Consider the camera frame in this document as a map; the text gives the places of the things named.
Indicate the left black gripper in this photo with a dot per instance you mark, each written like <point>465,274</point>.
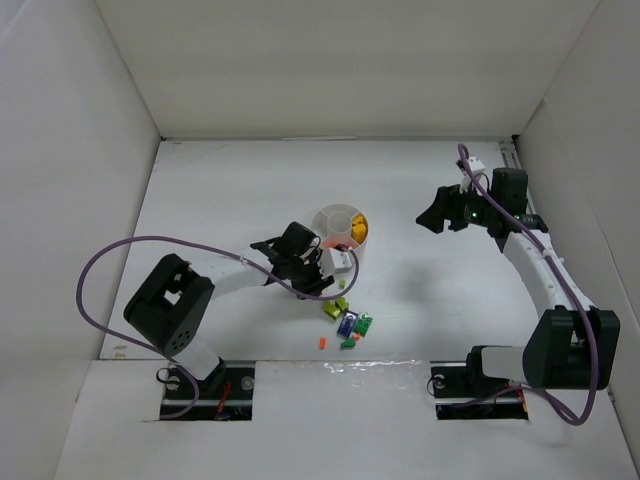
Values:
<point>310,275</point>

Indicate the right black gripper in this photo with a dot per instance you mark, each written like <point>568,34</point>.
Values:
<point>451,208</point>

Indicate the yellow tall lego brick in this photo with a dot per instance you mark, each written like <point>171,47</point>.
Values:
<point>359,232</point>

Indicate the yellow-orange lego brick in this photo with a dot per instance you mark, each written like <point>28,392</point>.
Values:
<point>359,220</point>

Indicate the blue lego plate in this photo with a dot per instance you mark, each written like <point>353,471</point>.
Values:
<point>347,323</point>

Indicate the green lego brick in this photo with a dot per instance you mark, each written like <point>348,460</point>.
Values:
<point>362,325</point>

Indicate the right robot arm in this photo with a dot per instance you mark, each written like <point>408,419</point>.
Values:
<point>574,343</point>

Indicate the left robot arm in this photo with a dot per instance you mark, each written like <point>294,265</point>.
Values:
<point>170,305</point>

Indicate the white divided round container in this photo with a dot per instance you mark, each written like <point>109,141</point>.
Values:
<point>332,224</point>

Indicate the lime lego brick left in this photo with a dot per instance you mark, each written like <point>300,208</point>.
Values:
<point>332,310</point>

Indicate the lime lego slope brick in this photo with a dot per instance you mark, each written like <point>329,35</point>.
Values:
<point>342,304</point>

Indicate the dark green lego slope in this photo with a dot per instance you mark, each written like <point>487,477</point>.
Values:
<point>348,343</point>

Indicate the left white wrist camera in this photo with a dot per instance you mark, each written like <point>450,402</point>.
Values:
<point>333,261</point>

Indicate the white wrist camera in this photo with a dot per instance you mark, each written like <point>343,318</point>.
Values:
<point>333,261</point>
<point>471,169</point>

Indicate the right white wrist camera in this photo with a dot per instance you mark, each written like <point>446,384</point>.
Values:
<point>471,169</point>

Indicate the aluminium rail right side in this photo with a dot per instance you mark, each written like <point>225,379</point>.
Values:
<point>508,151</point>

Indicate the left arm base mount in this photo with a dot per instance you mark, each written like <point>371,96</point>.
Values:
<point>226,400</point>

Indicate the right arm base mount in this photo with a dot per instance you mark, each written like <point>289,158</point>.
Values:
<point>461,395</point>

